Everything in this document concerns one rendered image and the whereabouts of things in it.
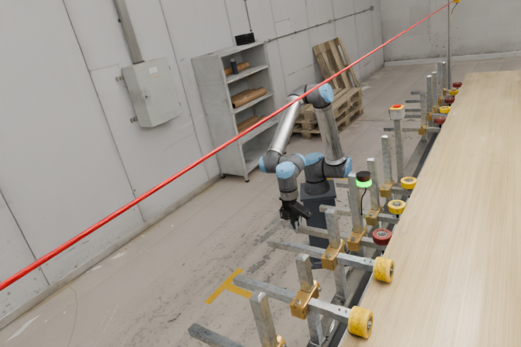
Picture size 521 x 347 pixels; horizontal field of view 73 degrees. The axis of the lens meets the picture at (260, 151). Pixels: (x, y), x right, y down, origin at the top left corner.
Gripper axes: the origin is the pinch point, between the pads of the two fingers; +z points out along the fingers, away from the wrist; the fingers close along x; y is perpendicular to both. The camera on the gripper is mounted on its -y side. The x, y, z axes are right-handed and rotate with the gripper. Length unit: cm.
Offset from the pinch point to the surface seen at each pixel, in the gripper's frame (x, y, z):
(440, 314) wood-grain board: 34, -70, -9
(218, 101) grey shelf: -172, 194, -16
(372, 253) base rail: -10.5, -33.2, 11.8
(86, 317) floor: 50, 171, 87
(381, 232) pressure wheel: -0.3, -41.3, -9.5
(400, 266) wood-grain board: 17, -53, -9
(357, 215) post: -2.6, -30.2, -14.3
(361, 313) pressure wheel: 50, -51, -17
